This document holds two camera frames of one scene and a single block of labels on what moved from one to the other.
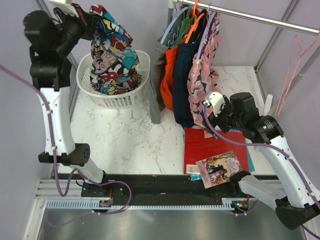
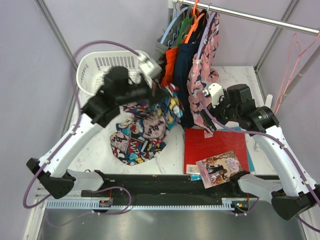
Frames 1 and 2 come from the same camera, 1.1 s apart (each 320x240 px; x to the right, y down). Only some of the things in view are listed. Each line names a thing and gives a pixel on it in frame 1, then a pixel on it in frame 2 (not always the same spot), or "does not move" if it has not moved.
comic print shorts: (114, 66) → (142, 133)
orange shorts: (166, 85) does not move
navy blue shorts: (184, 54) does not move
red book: (197, 147) does not move
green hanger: (184, 27) does not move
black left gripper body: (76, 28) → (141, 92)
